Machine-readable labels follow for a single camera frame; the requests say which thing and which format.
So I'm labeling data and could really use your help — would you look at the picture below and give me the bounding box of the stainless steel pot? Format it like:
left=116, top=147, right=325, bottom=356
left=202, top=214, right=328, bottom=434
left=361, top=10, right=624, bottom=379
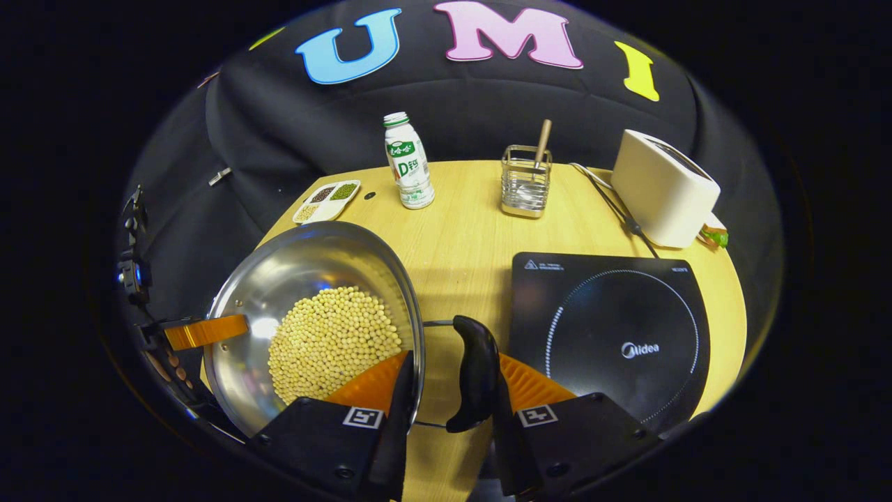
left=202, top=221, right=501, bottom=439

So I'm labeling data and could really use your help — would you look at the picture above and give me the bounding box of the pile of yellow soybeans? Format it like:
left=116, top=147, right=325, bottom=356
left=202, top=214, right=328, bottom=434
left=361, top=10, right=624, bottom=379
left=268, top=286, right=403, bottom=405

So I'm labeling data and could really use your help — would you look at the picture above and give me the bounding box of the white toaster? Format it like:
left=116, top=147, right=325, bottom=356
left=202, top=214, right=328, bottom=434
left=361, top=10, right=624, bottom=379
left=611, top=129, right=721, bottom=249

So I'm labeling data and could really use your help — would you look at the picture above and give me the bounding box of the metal wire utensil holder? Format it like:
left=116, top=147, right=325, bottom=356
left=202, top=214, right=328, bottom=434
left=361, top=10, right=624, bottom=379
left=501, top=144, right=553, bottom=219

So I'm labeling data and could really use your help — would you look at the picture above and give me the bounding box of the black toaster cable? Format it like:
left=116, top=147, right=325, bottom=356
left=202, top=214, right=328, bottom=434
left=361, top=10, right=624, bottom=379
left=570, top=162, right=660, bottom=259

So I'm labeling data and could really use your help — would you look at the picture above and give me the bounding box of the wooden stick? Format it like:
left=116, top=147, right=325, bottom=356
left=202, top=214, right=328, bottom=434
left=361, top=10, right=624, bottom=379
left=533, top=119, right=553, bottom=172

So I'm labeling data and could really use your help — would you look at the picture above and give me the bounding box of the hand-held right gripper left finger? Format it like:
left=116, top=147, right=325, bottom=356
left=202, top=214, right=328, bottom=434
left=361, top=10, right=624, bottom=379
left=247, top=350, right=417, bottom=501

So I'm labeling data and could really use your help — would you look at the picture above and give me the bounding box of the black backdrop cloth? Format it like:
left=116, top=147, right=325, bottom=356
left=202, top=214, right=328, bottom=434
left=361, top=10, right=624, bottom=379
left=115, top=0, right=785, bottom=363

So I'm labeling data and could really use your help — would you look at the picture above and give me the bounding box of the black induction cooktop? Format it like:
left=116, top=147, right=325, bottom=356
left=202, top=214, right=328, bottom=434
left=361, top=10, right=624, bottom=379
left=507, top=252, right=712, bottom=436

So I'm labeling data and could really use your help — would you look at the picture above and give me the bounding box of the white divided dish of beans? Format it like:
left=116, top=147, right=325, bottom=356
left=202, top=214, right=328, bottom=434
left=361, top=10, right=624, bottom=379
left=292, top=179, right=362, bottom=225

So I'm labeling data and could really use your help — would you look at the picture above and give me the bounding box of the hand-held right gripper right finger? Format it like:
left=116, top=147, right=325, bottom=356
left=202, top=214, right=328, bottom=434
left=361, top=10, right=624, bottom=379
left=490, top=353, right=664, bottom=499

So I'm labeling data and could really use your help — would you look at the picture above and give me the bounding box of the white drink bottle green label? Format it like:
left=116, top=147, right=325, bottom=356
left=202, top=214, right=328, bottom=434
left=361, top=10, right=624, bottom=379
left=383, top=112, right=436, bottom=210

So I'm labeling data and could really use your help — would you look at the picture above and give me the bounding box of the sandwich with lettuce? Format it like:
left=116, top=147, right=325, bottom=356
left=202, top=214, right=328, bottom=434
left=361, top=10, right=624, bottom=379
left=699, top=213, right=730, bottom=249

